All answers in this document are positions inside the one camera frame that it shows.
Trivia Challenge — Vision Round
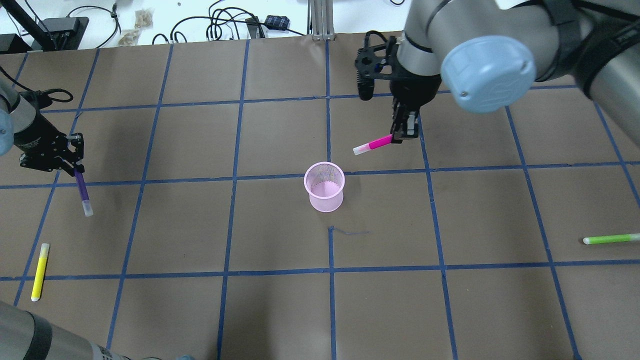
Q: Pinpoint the aluminium frame post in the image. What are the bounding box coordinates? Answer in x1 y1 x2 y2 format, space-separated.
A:
307 0 336 41

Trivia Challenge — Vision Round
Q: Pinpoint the purple pen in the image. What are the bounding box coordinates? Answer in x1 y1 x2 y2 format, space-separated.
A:
74 168 94 217

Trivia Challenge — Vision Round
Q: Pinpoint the black power adapter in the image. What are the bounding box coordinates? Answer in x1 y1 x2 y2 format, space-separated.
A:
38 16 90 51

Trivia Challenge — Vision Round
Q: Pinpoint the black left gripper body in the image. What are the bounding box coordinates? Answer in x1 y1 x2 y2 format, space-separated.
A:
13 117 85 173

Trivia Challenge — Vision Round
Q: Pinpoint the pink mesh cup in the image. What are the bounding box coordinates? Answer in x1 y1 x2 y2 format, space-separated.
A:
303 161 345 213

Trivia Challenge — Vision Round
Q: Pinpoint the green pen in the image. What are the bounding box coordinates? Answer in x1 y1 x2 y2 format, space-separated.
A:
582 233 640 245

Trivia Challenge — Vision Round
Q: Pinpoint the pink pen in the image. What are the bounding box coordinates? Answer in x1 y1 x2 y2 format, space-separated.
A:
352 134 393 156

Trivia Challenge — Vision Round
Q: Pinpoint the yellow pen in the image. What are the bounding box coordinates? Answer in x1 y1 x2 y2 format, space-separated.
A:
30 243 50 302

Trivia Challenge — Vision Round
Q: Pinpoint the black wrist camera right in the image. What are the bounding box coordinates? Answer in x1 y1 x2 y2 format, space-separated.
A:
354 30 397 101

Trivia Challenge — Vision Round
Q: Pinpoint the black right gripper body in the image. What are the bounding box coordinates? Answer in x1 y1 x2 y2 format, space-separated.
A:
387 42 442 121

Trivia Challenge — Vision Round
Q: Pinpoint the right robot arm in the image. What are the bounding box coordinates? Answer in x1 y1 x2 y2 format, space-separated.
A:
390 0 639 143

